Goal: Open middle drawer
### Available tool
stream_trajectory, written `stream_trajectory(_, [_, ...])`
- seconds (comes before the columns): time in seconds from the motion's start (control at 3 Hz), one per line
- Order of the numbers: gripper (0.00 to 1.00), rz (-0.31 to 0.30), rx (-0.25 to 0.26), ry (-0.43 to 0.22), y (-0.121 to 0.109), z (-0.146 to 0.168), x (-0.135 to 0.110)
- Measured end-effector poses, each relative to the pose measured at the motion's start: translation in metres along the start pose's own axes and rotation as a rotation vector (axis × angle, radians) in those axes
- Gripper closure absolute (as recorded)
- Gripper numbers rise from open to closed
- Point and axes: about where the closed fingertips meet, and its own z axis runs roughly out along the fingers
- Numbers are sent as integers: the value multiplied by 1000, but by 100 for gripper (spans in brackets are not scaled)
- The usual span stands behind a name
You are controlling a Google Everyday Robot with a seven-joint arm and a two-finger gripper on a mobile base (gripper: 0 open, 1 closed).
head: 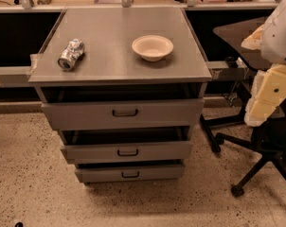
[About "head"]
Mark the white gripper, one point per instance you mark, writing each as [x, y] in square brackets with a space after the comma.
[279, 40]

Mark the grey drawer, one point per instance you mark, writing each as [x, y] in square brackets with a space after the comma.
[78, 116]
[129, 173]
[122, 153]

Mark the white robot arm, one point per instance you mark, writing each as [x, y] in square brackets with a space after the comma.
[270, 38]

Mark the grey drawer cabinet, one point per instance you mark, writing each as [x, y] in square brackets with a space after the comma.
[109, 70]

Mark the grey top drawer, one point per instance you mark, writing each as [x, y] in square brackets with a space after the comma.
[78, 116]

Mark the grey bottom drawer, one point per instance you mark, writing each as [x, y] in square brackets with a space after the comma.
[129, 173]

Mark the black office chair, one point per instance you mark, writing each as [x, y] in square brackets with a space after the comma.
[268, 139]

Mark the white bowl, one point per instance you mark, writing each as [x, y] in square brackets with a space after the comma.
[152, 47]

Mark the crushed silver can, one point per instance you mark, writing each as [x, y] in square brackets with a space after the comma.
[74, 50]

